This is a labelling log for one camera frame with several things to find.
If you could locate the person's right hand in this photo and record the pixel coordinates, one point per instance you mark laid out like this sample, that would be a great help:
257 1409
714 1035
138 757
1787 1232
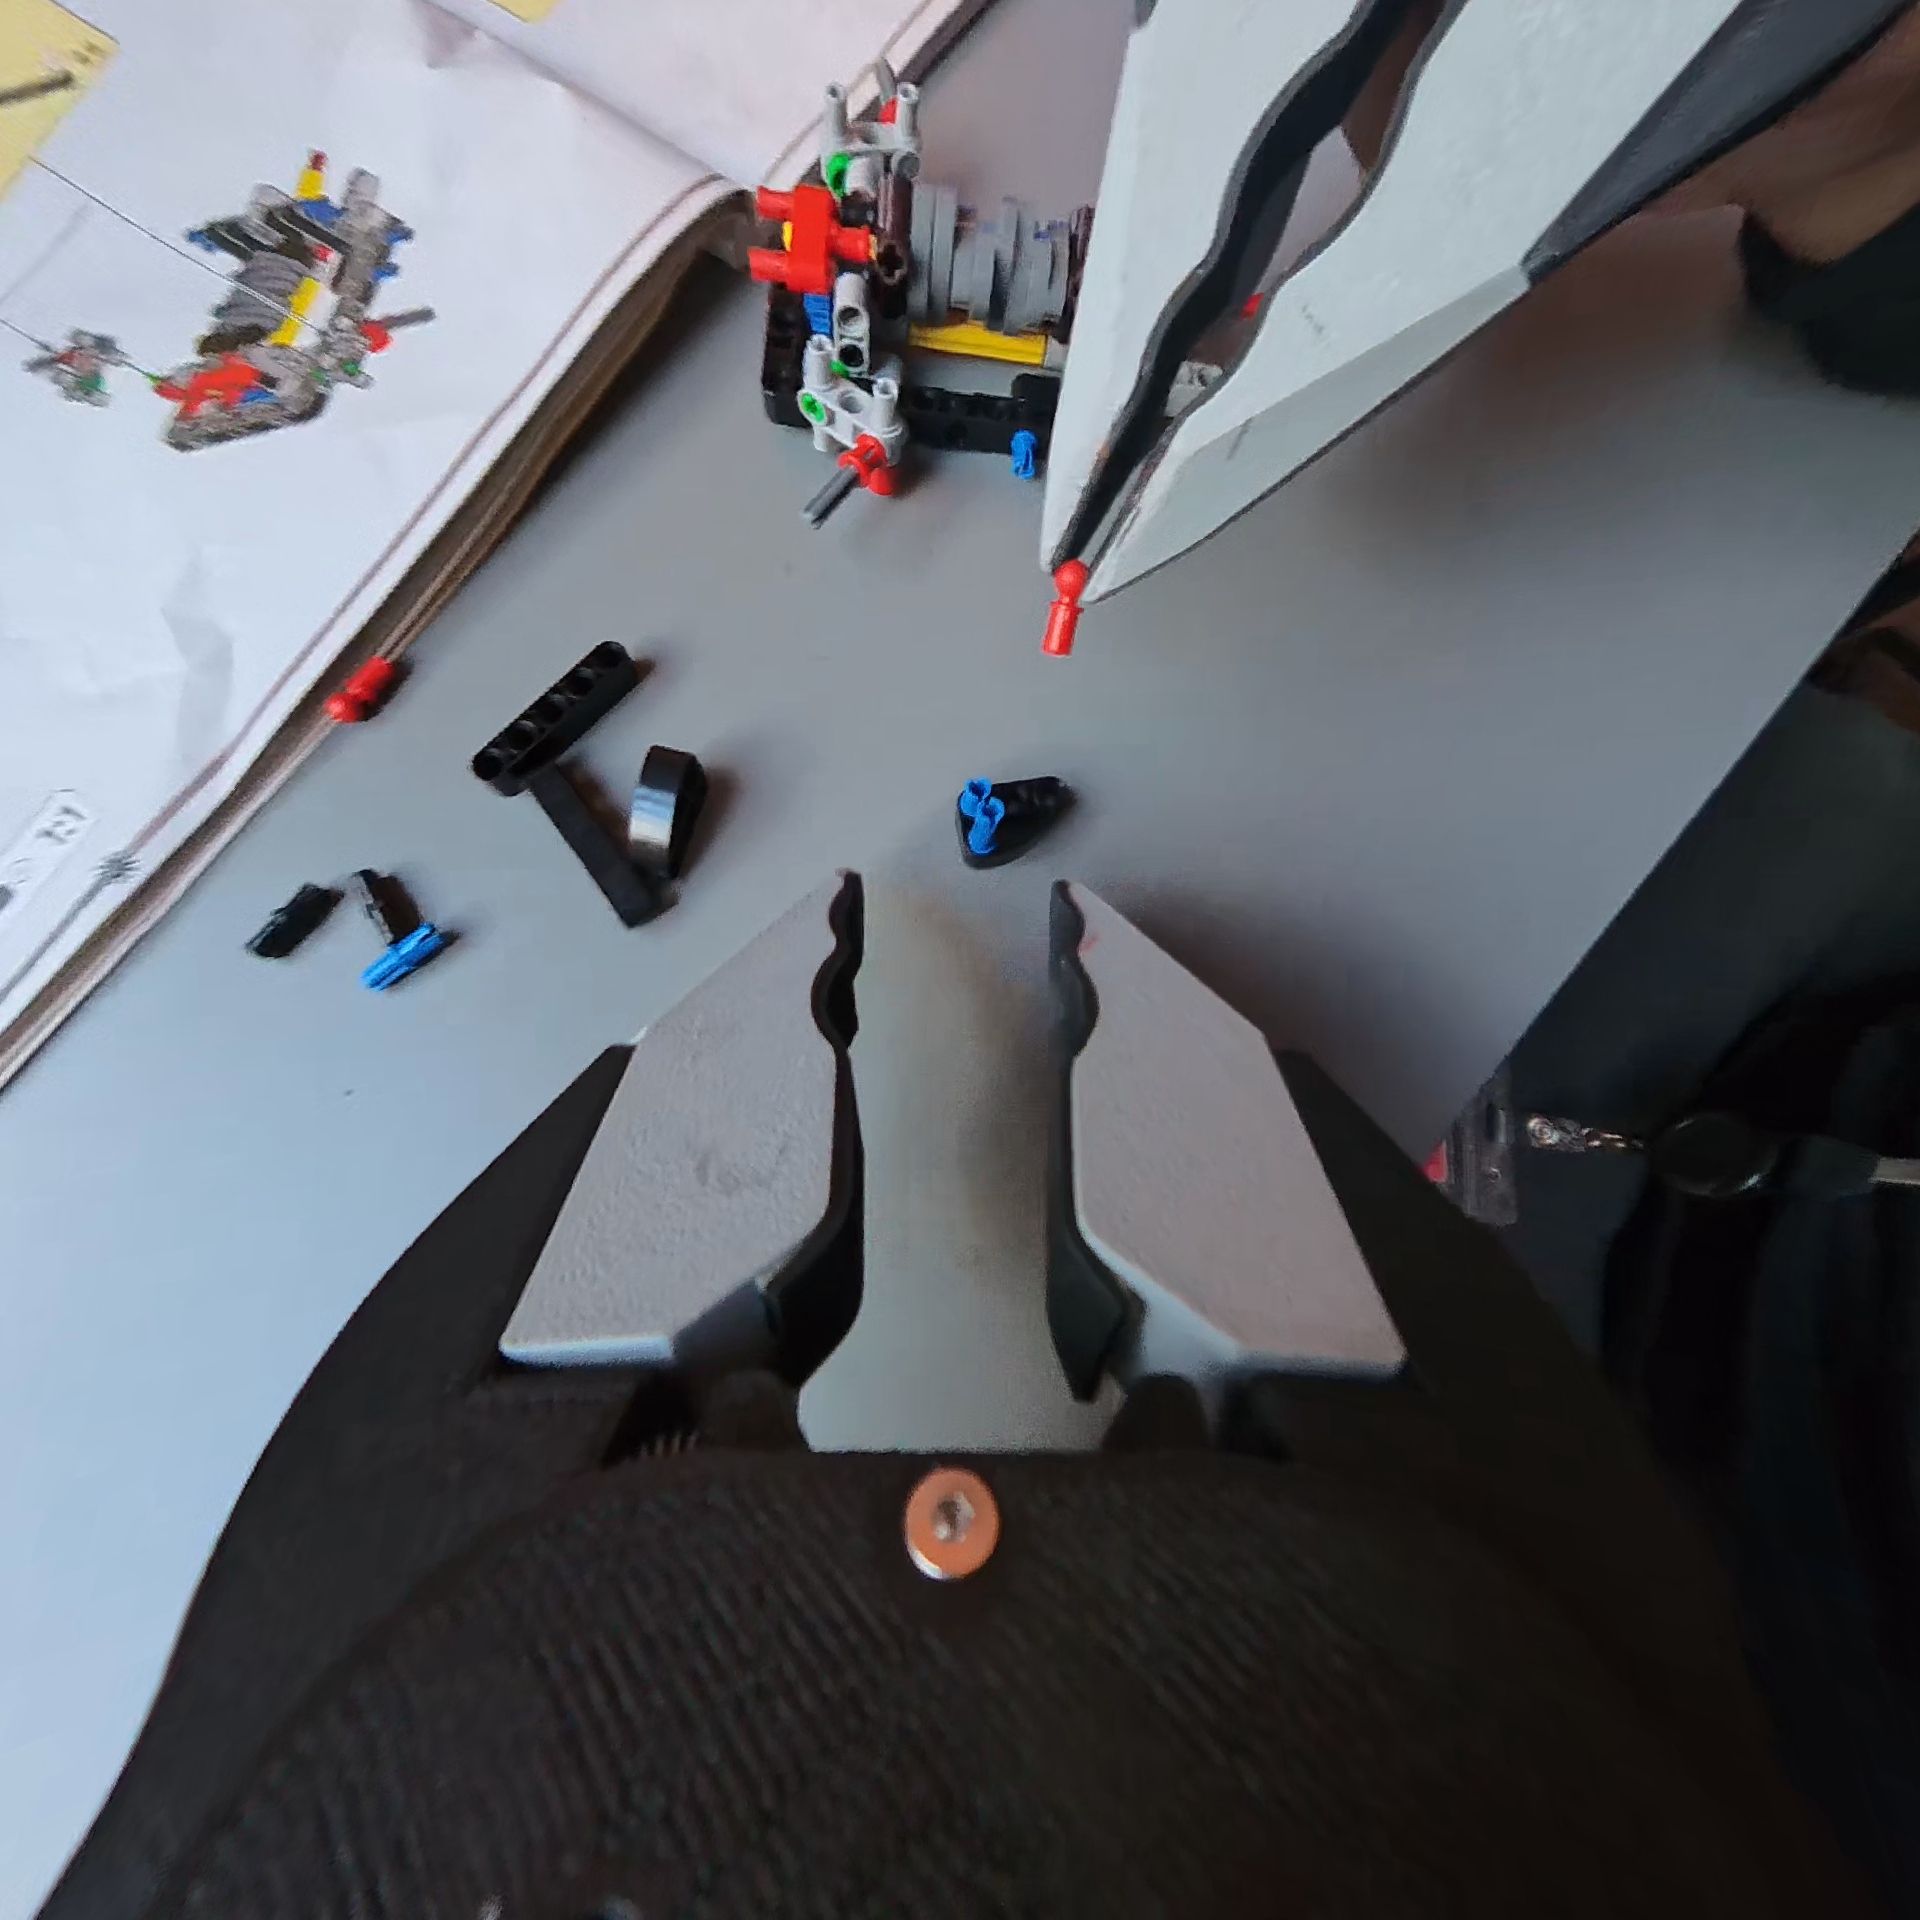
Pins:
1829 165

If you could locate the person's grey trousers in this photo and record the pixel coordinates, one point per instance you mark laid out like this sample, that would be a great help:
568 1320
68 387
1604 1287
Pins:
1651 899

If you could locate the black angled lego piece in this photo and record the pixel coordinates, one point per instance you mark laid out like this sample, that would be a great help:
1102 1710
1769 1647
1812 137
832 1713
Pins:
1035 803

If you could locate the long black lego beam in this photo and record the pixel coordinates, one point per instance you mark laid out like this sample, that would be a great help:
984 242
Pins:
602 854

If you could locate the metal badge clip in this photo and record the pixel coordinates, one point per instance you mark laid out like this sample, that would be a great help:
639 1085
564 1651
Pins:
1577 1136

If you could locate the lego instruction booklet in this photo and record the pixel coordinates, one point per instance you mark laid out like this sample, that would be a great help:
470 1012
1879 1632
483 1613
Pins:
299 601

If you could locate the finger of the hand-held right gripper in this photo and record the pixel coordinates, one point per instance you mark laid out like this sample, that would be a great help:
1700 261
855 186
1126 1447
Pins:
1425 227
1171 196

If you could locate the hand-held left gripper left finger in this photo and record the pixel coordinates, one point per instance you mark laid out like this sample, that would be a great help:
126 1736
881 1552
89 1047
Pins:
706 1185

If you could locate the lego engine chassis assembly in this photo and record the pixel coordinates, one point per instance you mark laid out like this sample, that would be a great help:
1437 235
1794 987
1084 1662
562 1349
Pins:
840 345

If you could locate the curved black lego piece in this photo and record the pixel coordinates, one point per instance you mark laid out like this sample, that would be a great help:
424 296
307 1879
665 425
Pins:
668 811

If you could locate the black lego pin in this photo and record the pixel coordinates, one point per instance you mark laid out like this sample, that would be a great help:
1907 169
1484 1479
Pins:
294 920
387 904

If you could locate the black five-hole lego beam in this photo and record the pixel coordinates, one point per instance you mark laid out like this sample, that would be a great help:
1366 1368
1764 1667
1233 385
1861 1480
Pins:
556 721

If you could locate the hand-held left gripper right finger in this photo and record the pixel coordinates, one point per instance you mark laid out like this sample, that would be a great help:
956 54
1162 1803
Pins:
1202 1185

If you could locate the black badge reel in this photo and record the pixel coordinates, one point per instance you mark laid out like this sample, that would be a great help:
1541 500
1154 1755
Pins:
1711 1152

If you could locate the red lego pin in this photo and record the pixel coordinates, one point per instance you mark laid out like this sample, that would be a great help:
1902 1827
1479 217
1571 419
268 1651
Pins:
360 690
1065 617

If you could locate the person's black jacket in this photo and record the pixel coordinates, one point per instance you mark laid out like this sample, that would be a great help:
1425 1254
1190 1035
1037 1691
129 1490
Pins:
1800 1425

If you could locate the clear badge holder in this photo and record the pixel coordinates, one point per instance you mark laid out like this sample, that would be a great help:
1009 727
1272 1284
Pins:
1485 1156

